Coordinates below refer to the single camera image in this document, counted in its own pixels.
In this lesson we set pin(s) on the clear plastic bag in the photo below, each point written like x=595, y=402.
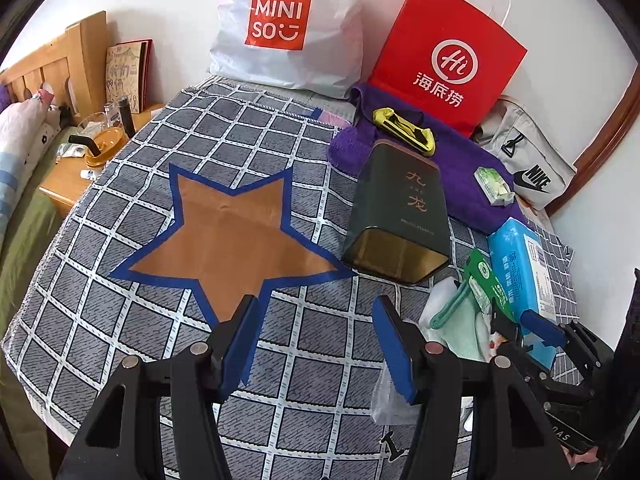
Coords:
x=392, y=402

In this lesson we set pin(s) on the wooden headboard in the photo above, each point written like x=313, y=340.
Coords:
x=50, y=55

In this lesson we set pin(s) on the red paper bag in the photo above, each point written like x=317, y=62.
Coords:
x=450, y=35

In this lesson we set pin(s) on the green wipe packet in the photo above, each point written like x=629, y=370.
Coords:
x=482, y=280

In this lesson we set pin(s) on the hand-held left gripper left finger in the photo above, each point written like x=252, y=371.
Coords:
x=242, y=345

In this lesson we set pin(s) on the mint green glove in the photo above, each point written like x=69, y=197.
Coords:
x=462, y=330

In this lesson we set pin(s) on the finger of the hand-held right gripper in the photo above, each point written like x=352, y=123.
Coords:
x=507, y=335
x=542, y=324

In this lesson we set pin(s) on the illustrated book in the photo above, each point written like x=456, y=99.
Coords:
x=125, y=72

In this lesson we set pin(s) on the purple towel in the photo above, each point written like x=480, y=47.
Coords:
x=460, y=160

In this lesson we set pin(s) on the floral pillow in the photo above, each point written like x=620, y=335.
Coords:
x=20, y=130

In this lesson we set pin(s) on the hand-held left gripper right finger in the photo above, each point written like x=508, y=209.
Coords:
x=395, y=350

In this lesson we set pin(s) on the amber glass cup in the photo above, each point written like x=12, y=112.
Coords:
x=105, y=145

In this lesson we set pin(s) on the pink cloth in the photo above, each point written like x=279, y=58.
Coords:
x=334, y=119

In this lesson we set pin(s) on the black bottle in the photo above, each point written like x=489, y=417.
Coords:
x=125, y=117

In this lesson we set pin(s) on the dark green tin box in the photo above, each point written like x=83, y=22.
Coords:
x=400, y=200

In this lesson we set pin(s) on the wooden nightstand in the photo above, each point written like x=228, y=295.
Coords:
x=65, y=190

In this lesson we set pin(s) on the white plastic shopping bag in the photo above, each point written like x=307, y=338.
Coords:
x=325, y=65

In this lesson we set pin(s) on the small green tissue packet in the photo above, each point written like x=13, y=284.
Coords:
x=494, y=186

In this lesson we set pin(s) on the green bed sheet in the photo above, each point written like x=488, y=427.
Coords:
x=25, y=240

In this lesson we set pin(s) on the grey checkered cloth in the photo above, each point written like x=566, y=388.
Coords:
x=125, y=320

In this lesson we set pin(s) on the curved wooden frame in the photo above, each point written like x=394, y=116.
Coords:
x=615, y=125

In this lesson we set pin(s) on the white glove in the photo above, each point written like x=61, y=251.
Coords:
x=435, y=305

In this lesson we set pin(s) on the clear glass cup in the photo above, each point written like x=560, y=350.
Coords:
x=112, y=116

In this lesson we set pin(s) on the blue tissue pack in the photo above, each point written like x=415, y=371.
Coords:
x=525, y=265

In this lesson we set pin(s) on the orange star paper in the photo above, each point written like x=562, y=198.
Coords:
x=225, y=245

